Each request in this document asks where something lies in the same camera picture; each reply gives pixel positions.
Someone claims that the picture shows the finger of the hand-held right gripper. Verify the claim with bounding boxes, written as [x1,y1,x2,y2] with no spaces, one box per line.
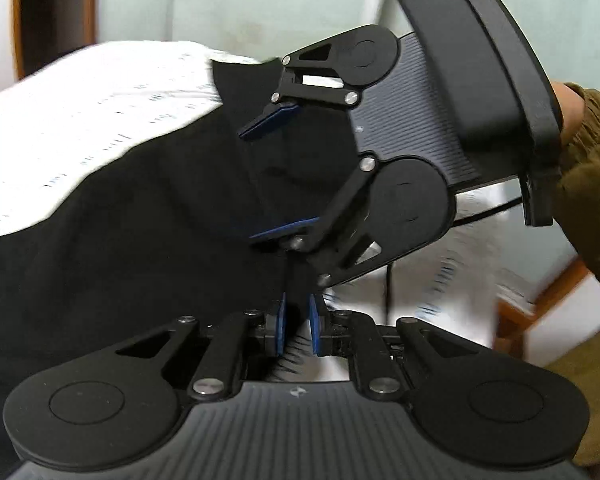
[237,25,365,142]
[247,155,382,288]

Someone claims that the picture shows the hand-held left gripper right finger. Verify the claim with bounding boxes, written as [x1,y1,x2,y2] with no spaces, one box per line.
[306,292,456,403]

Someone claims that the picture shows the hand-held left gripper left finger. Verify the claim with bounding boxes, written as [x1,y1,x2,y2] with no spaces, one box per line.
[102,292,288,402]

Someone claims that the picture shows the black pants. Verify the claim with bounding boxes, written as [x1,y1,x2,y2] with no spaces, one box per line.
[0,57,366,396]

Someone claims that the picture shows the white printed bed sheet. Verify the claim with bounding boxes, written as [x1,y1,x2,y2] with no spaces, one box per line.
[0,40,531,391]

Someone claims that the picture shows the person's olive clothing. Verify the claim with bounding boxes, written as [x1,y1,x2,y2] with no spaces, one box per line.
[547,327,600,480]

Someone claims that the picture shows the black cable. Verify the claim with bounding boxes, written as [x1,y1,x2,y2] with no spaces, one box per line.
[382,195,526,322]

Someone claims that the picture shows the wooden furniture frame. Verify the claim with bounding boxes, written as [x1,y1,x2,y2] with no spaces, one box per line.
[496,259,598,353]

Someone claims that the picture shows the wooden door frame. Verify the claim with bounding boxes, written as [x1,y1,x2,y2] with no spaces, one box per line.
[10,0,100,81]

